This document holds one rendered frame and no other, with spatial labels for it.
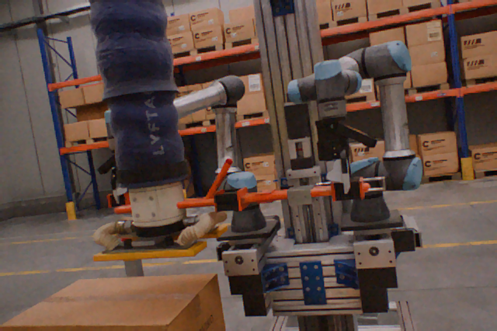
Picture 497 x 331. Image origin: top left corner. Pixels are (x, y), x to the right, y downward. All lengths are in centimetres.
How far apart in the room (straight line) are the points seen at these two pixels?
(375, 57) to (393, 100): 17
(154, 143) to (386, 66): 85
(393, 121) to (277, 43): 61
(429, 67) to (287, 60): 665
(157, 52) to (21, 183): 1186
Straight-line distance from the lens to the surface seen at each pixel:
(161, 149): 133
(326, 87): 121
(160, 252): 131
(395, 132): 165
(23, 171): 1299
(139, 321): 137
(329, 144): 122
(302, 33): 191
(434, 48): 849
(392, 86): 165
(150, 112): 133
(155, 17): 139
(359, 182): 121
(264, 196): 127
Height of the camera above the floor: 145
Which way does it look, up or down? 5 degrees down
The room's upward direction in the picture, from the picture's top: 8 degrees counter-clockwise
